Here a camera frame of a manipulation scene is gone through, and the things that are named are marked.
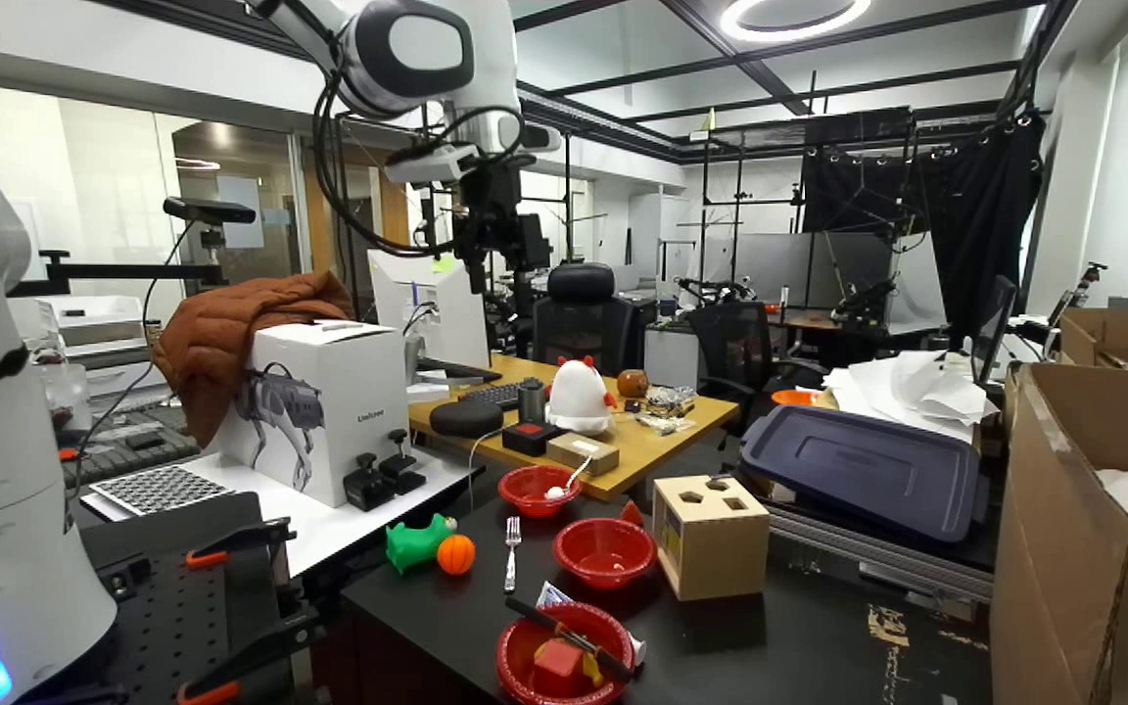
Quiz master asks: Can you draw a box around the black stick tool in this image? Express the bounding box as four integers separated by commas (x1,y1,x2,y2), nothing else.
501,593,646,686

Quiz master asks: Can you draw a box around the clear plastic container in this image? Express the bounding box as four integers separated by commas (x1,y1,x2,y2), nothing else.
635,386,695,434

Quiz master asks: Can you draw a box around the ring ceiling light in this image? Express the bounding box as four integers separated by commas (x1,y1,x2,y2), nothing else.
715,0,877,51

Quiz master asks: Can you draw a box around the black cylinder speaker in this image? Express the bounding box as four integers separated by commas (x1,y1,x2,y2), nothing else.
517,376,553,430

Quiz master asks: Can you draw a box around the blue white card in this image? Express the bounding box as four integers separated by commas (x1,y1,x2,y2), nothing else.
532,579,578,614

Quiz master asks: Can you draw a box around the white paper pile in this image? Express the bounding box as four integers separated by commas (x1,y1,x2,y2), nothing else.
822,348,993,443

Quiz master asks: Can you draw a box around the silver laptop keyboard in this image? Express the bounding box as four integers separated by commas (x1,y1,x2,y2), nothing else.
78,463,235,527

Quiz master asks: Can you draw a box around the red square block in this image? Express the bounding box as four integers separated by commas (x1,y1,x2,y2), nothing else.
530,636,592,686

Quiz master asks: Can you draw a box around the large cardboard box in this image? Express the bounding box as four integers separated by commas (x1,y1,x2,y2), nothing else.
987,361,1128,705

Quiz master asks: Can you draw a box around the orange black clamp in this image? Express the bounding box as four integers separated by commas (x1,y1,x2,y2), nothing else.
178,512,300,576
173,606,327,705

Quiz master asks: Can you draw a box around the orange ball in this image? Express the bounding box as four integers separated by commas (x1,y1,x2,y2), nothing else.
434,528,480,579

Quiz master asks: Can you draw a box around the white table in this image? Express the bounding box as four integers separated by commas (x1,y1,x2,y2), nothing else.
73,443,471,579

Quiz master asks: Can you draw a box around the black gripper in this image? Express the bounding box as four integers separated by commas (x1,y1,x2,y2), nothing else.
455,154,556,298

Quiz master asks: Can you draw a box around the white robot dog box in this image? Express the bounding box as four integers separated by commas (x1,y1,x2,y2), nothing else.
216,318,413,510

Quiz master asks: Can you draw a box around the black camera stand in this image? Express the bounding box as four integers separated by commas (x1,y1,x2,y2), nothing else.
7,194,262,302

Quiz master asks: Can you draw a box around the wooden shape sorter box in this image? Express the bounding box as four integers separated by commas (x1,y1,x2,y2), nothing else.
651,472,776,606

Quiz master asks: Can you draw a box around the black box red label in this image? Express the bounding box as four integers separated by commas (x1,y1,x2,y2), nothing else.
496,416,568,460

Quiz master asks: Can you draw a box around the flat brown cardboard box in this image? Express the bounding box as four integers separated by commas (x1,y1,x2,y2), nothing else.
545,430,622,481

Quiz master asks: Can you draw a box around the red plastic bowl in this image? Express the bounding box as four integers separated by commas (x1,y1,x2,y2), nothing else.
493,598,642,705
493,463,592,527
553,512,660,598

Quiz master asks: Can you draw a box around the black mesh office chair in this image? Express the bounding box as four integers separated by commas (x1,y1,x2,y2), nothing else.
676,275,779,400

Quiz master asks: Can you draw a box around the wooden desk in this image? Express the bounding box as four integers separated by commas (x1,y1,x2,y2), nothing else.
404,348,744,506

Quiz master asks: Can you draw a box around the black backdrop curtain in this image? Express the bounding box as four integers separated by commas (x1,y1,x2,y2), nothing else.
800,111,1049,348

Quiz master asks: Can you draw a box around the black pegboard stand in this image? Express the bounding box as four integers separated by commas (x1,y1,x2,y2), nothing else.
66,491,334,705

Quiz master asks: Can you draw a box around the brown jacket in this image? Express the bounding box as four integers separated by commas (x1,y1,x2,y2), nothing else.
148,271,359,446

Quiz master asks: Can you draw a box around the white monitor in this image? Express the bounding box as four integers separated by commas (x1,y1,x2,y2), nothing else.
364,248,493,380

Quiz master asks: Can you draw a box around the white plush toy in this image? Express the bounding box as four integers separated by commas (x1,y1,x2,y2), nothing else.
539,358,617,439

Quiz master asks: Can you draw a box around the small open cardboard box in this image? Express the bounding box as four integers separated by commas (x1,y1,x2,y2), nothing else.
1057,306,1128,372

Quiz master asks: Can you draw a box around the black controller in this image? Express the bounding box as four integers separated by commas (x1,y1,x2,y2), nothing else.
340,446,430,512

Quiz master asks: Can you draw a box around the green toy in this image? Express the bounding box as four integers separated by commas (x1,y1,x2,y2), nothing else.
380,510,462,579

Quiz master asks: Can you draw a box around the orange dish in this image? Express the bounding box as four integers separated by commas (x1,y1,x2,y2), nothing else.
767,386,834,413

